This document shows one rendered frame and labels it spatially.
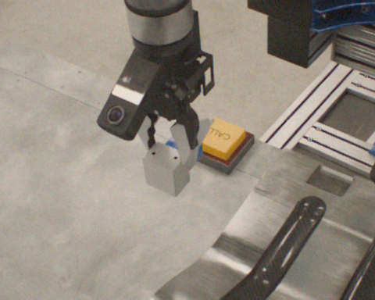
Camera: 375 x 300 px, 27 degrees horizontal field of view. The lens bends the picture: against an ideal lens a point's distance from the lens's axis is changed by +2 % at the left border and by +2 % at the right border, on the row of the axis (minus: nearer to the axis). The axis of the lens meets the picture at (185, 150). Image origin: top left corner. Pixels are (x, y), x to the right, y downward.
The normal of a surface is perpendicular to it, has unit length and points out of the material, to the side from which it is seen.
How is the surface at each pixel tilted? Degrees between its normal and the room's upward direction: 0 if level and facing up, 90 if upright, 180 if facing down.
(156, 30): 91
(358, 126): 0
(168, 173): 90
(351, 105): 0
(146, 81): 30
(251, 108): 0
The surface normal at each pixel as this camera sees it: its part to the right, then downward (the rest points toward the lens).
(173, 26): 0.47, 0.62
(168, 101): -0.55, 0.63
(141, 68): -0.37, -0.29
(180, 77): -0.07, -0.69
